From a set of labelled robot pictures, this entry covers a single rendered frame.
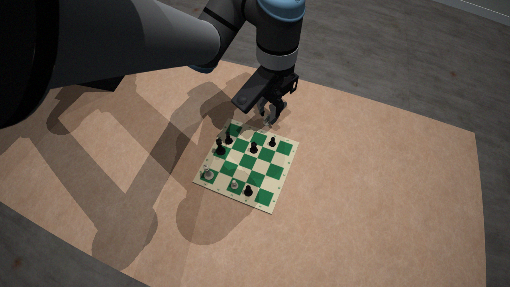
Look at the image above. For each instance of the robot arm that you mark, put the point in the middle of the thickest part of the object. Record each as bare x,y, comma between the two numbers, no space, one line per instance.
47,44

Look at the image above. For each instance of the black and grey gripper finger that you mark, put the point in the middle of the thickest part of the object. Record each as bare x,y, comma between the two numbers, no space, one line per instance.
276,109
260,104

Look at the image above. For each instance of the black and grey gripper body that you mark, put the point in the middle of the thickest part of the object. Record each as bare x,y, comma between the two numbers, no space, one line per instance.
282,85

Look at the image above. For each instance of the green and cream chessboard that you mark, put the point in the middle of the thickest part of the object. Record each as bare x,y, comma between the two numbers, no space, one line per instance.
265,171

